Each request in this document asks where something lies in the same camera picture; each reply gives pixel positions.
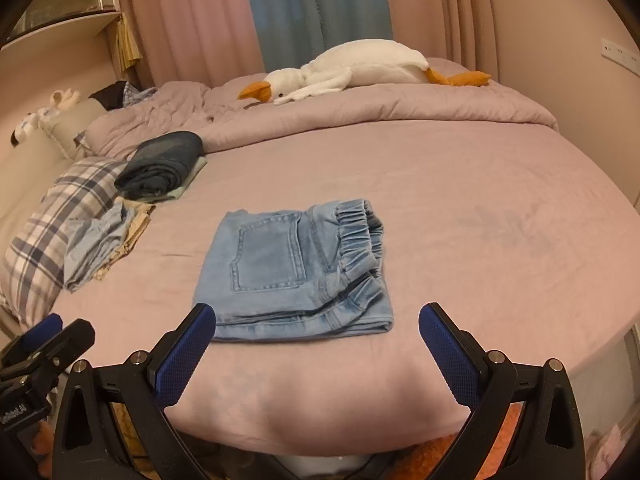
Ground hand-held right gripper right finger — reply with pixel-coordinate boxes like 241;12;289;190
419;302;586;480

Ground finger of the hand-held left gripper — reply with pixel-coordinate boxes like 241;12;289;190
0;312;97;401

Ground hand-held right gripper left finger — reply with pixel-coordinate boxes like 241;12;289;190
52;302;217;480

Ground light blue denim pants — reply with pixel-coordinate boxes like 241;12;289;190
192;199;395;343

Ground folded pale blue pants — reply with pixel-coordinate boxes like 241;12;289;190
62;202;138;293

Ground folded dark grey pants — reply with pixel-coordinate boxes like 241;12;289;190
114;131;205;201

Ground orange fluffy plush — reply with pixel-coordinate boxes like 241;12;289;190
415;405;526;466

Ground plaid pillow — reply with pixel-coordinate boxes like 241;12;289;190
2;156;132;321

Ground bed with pink sheet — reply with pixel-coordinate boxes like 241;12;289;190
0;120;633;458

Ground light green folded cloth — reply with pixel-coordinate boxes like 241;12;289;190
150;155;208;204

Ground pink soft item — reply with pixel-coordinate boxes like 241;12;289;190
585;420;638;480

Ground beige ruffled pillow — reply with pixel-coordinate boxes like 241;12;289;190
47;97;108;161

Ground small white black plush toy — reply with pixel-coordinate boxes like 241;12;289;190
9;109;53;147

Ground small cream plush toy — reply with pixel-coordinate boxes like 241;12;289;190
47;88;82;111

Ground black garment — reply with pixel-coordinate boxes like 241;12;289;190
89;80;132;111

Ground blue checked garment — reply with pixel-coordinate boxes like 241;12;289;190
122;82;160;109

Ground pink quilted duvet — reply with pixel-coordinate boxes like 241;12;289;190
85;57;560;156

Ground white goose plush toy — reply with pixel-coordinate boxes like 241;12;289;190
237;39;492;107

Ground white curved shelf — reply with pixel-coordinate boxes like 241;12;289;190
0;0;126;53

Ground pink curtain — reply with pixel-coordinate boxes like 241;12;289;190
117;0;266;88
380;0;506;83

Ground blue curtain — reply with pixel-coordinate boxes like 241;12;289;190
240;0;393;73

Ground white wall socket strip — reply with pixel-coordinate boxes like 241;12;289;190
600;37;640;73

